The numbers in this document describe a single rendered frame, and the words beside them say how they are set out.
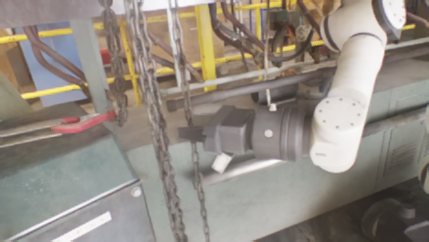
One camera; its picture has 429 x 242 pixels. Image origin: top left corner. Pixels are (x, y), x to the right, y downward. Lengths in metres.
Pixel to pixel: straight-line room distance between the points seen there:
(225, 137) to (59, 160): 0.28
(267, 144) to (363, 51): 0.24
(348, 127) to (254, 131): 0.13
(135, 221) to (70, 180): 0.14
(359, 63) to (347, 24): 0.10
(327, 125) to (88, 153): 0.39
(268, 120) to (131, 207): 0.29
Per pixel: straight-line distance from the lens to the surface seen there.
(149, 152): 1.05
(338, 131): 0.40
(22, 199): 0.53
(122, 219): 0.56
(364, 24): 0.59
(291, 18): 1.18
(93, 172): 0.53
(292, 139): 0.43
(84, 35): 0.93
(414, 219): 1.36
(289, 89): 1.26
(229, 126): 0.45
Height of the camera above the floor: 1.06
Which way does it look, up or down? 24 degrees down
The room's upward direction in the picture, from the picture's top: 6 degrees counter-clockwise
